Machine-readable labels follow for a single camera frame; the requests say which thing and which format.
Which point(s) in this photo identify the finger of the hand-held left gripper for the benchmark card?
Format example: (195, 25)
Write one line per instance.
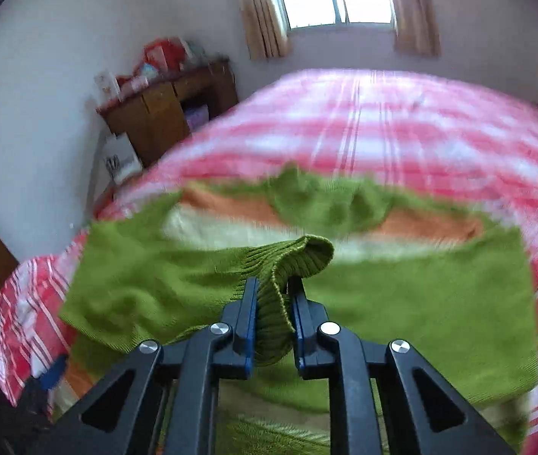
(55, 372)

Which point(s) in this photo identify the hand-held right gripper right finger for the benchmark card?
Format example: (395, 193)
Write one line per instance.
(298, 327)

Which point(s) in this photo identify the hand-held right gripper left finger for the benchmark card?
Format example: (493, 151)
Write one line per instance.
(250, 327)

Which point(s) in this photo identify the green striped knit sweater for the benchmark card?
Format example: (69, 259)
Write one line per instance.
(155, 270)

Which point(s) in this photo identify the white paper shopping bag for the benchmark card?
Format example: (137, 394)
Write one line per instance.
(119, 159)

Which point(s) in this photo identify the purple box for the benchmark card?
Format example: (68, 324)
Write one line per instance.
(196, 116)

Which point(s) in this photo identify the bed with red plaid sheet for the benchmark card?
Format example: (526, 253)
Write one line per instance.
(392, 123)

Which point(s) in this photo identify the brown wooden desk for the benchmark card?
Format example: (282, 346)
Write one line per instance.
(155, 123)

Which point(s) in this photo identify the white printed card box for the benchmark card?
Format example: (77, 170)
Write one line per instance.
(106, 86)

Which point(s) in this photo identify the red gift bag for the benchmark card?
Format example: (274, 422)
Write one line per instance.
(162, 54)

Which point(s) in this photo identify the beige patterned curtain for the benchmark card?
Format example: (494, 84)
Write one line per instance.
(261, 19)
(415, 19)

